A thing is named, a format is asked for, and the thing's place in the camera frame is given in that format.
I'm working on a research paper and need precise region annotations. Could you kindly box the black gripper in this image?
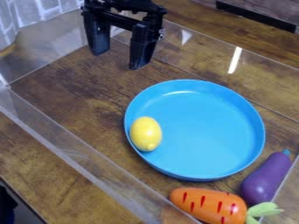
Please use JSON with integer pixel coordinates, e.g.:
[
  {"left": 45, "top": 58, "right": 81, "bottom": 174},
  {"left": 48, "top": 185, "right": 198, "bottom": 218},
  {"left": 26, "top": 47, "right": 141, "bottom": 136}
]
[{"left": 81, "top": 0, "right": 166, "bottom": 70}]

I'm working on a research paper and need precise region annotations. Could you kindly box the yellow toy lemon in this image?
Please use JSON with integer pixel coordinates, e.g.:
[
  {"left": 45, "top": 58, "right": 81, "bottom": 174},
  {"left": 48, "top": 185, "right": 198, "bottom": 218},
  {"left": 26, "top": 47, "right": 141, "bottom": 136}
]
[{"left": 129, "top": 116, "right": 162, "bottom": 151}]

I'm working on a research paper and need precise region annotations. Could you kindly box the blue round tray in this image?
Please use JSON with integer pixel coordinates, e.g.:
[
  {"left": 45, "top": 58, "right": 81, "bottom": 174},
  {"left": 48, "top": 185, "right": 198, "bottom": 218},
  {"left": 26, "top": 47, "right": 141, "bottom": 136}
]
[{"left": 124, "top": 80, "right": 265, "bottom": 182}]

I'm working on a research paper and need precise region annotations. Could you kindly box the white patterned curtain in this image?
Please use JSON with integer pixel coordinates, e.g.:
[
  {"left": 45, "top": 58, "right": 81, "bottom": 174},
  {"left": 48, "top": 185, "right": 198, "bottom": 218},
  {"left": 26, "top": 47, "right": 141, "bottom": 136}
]
[{"left": 0, "top": 0, "right": 84, "bottom": 51}]

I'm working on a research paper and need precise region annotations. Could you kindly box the purple toy eggplant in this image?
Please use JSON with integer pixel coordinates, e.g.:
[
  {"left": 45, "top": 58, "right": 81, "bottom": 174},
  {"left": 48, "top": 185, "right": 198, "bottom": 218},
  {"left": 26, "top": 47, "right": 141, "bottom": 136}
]
[{"left": 240, "top": 150, "right": 292, "bottom": 205}]

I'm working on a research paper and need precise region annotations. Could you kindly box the orange toy carrot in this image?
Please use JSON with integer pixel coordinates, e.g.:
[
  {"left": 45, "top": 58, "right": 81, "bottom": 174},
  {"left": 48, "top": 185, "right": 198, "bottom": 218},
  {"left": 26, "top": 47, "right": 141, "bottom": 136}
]
[{"left": 169, "top": 187, "right": 282, "bottom": 224}]

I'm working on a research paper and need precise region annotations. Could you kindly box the clear acrylic enclosure wall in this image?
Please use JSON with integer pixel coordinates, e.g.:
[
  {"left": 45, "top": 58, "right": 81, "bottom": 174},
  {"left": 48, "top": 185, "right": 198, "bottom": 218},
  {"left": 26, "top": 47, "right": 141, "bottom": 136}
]
[{"left": 0, "top": 12, "right": 299, "bottom": 224}]

